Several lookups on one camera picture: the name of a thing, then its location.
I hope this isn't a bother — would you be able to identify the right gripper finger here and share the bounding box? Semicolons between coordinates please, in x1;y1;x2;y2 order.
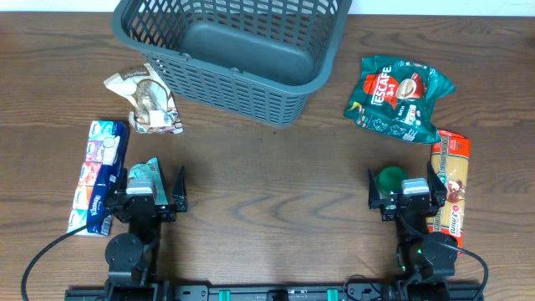
426;161;448;196
368;168;380;199

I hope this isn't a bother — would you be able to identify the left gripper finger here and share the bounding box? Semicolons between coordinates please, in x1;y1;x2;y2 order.
111;167;128;193
171;166;187;202

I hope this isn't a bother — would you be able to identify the green lid jar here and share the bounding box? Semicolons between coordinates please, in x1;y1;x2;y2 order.
375;166;408;196

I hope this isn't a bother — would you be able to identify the mint green snack packet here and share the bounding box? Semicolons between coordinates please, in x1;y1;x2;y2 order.
128;157;169;205

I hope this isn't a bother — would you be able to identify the blue Kleenex tissue pack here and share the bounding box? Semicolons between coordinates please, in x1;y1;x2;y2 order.
67;120;130;237

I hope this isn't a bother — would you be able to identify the green Nescafe coffee bag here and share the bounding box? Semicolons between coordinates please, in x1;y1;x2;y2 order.
344;55;455;144

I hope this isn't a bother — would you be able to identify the grey plastic basket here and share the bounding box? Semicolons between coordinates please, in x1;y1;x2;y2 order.
112;0;351;126

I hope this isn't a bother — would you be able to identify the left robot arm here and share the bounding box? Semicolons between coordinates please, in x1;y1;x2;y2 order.
104;168;188;300

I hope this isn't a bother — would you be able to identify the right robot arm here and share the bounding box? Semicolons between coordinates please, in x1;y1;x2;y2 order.
368;163;458;300

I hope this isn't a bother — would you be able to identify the orange spaghetti packet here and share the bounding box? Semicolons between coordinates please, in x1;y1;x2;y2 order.
426;130;471;248

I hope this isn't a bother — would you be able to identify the beige dried mushroom bag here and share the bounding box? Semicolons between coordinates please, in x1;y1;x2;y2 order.
104;64;183;134

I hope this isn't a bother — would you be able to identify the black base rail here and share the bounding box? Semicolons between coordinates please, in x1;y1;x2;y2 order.
64;281;485;301

